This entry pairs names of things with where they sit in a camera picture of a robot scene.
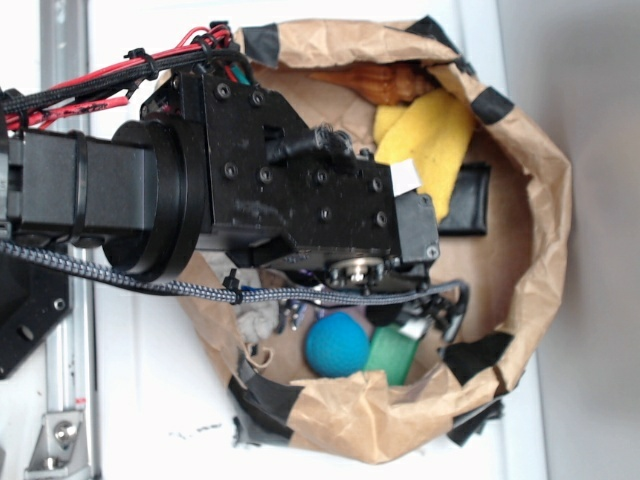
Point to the green rectangular block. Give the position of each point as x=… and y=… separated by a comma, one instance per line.
x=391, y=352

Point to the metal corner bracket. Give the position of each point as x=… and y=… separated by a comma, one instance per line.
x=61, y=450

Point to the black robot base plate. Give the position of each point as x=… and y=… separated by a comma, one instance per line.
x=33, y=301

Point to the blue dimpled ball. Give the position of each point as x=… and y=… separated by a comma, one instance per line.
x=336, y=346

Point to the crumpled white tissue paper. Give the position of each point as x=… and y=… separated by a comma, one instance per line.
x=255, y=321

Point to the black leather wallet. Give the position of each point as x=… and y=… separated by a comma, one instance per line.
x=469, y=202

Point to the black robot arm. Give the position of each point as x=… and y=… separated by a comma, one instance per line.
x=140, y=196

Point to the brown paper bag bin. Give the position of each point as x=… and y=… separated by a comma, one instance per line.
x=516, y=271

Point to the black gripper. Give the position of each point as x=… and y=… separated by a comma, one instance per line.
x=294, y=198

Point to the silver key bunch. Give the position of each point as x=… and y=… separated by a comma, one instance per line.
x=293, y=314

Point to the yellow microfiber cloth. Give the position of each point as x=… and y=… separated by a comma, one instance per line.
x=435, y=132

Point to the orange conch seashell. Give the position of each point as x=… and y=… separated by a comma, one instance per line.
x=380, y=84

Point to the aluminium extrusion rail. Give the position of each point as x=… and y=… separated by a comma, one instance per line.
x=70, y=348

